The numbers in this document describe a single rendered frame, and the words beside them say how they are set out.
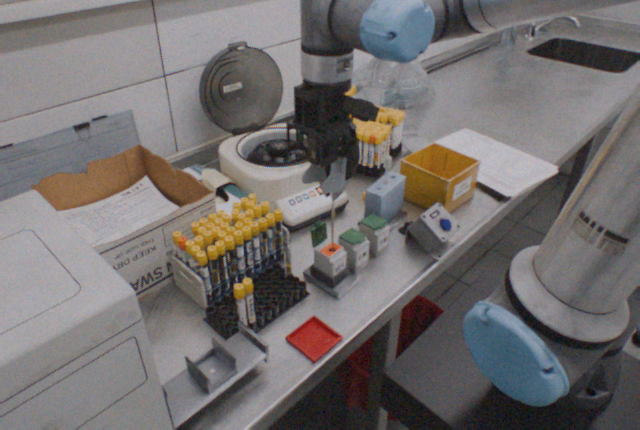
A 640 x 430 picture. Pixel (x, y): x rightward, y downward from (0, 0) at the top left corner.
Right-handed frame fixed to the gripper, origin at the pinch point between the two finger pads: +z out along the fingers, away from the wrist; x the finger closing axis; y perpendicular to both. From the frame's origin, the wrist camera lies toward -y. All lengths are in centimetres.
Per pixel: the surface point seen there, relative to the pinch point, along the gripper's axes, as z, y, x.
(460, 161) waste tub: 12.6, -45.0, 1.6
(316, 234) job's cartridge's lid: 10.6, 0.9, -3.1
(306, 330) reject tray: 20.3, 12.2, 4.9
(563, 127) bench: 21, -100, 9
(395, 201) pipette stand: 15.1, -23.7, -2.1
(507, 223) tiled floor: 108, -167, -20
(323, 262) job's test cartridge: 14.7, 2.1, -0.2
